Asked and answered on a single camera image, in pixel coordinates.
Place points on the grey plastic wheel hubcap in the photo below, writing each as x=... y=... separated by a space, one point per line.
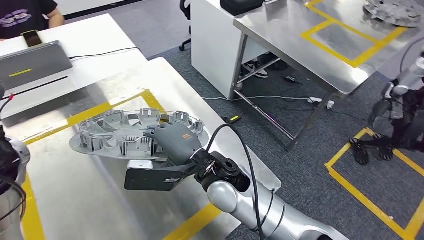
x=92 y=150

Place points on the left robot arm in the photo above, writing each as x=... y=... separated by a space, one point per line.
x=10 y=159

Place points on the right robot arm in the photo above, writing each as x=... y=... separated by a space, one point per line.
x=251 y=205

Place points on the silver wheel hubcap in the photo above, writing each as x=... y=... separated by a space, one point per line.
x=394 y=13

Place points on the steel workbench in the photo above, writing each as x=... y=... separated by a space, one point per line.
x=281 y=39
x=99 y=198

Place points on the black smartphone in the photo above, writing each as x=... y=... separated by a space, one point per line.
x=32 y=38

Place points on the black white sneaker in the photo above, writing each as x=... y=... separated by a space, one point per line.
x=258 y=72

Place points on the black office chair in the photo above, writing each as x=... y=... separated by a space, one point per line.
x=186 y=10

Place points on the white desk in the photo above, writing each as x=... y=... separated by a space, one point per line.
x=99 y=36

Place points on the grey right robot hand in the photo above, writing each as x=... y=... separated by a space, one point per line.
x=179 y=142

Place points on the black case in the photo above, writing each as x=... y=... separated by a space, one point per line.
x=242 y=6

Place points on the black silver humanoid robot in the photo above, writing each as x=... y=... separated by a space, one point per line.
x=407 y=109

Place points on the yellow floor tape marking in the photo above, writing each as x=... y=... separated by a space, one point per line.
x=364 y=199

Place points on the white cabinet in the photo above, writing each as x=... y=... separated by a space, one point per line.
x=212 y=49

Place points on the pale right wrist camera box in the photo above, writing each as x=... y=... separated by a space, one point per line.
x=149 y=180

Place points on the grey laptop yellow label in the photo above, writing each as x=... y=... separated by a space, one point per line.
x=36 y=64

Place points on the person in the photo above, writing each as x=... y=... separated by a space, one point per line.
x=23 y=16

